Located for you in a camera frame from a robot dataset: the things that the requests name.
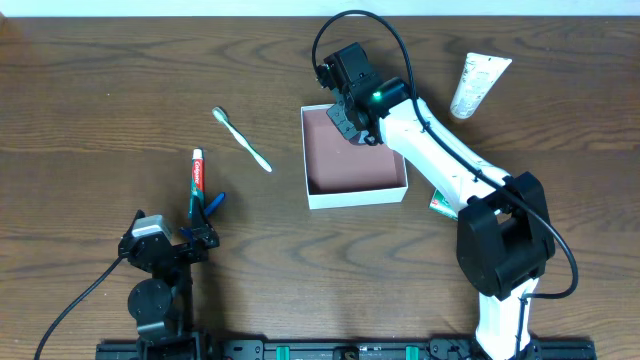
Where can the blue disposable razor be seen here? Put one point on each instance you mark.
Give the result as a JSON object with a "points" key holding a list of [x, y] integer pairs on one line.
{"points": [[208, 210]]}

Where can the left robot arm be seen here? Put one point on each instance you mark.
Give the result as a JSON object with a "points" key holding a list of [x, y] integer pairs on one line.
{"points": [[162, 305]]}

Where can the white lotion tube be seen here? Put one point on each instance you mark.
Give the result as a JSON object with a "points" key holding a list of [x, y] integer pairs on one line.
{"points": [[479, 74]]}

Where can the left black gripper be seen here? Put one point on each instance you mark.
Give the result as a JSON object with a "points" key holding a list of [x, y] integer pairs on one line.
{"points": [[179, 249]]}

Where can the white cardboard box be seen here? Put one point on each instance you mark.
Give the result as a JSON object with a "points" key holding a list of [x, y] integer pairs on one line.
{"points": [[341, 174]]}

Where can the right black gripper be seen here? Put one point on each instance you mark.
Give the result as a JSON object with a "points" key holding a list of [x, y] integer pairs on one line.
{"points": [[345, 116]]}

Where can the red green toothpaste tube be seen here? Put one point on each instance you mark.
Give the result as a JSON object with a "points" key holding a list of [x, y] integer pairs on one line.
{"points": [[197, 180]]}

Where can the green white toothbrush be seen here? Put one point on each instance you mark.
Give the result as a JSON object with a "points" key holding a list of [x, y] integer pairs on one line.
{"points": [[221, 116]]}

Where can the green soap bar box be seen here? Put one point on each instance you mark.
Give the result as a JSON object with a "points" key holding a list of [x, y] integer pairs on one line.
{"points": [[440, 205]]}

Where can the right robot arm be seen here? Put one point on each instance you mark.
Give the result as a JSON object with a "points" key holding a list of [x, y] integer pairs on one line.
{"points": [[502, 242]]}

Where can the black mounting rail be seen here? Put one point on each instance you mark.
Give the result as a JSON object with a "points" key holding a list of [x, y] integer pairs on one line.
{"points": [[437, 348]]}

